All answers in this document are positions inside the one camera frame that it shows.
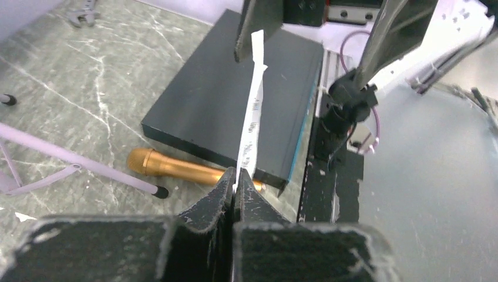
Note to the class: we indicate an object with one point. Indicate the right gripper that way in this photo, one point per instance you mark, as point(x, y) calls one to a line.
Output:
point(338, 11)

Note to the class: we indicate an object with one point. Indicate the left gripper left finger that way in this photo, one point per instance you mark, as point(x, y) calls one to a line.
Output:
point(192, 246)

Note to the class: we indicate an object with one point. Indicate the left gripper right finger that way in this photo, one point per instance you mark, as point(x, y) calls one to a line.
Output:
point(266, 247)

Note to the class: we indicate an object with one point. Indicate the sheet music page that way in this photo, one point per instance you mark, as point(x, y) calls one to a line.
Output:
point(248, 148)

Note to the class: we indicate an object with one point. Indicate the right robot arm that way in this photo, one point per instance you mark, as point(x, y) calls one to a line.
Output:
point(352, 105)

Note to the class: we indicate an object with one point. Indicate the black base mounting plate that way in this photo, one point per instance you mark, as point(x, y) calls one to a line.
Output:
point(330, 194)

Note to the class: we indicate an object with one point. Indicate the gold microphone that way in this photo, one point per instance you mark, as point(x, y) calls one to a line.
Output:
point(150, 162)

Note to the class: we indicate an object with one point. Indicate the dark blue flat box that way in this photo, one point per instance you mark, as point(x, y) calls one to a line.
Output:
point(202, 110)

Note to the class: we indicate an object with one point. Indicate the aluminium frame rail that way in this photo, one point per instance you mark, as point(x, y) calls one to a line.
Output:
point(331, 70)

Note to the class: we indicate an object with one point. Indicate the orange handled adjustable wrench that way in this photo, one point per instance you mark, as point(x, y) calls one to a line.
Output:
point(86, 13)

